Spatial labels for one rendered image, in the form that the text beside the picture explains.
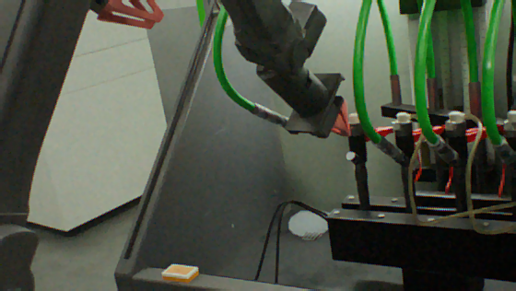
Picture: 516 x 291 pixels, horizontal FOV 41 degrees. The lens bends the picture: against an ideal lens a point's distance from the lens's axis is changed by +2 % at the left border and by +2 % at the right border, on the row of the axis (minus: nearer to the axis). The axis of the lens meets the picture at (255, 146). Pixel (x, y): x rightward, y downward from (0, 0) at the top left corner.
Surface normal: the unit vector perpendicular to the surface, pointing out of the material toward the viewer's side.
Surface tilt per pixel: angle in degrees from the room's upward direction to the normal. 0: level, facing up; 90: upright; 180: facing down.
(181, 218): 90
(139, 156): 90
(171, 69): 90
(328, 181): 90
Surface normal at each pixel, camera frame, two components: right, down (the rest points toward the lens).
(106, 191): 0.75, 0.07
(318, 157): -0.50, 0.33
